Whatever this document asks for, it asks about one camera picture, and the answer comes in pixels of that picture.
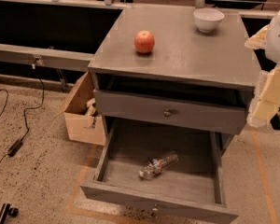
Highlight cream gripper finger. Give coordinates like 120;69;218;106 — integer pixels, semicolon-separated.
245;25;268;49
246;64;280;128

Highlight black power cable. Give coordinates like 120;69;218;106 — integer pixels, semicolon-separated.
0;77;46;176

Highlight closed grey upper drawer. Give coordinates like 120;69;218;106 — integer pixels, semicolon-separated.
94;90;245;134

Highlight red apple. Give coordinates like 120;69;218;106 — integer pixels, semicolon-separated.
133;30;155;54

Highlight round metal drawer knob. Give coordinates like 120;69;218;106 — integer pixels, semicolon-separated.
163;109;172;118

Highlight grey metal rail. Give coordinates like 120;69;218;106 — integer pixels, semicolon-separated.
0;44;93;72

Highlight clear plastic water bottle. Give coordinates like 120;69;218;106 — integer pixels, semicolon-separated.
139;150;179;180

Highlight black power adapter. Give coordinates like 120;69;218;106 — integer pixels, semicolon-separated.
7;139;22;157

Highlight cardboard box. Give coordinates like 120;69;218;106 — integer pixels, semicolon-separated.
56;72;106;146

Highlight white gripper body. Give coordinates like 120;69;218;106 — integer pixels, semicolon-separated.
265;10;280;63

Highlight white ceramic bowl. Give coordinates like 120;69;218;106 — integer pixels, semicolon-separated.
193;7;225;33

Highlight grey wooden drawer cabinet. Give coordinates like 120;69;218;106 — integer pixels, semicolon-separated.
89;5;260;148

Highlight open grey bottom drawer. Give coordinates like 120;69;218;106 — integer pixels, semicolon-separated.
81;119;238;224

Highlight black floor stand piece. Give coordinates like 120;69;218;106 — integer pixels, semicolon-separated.
0;203;19;224

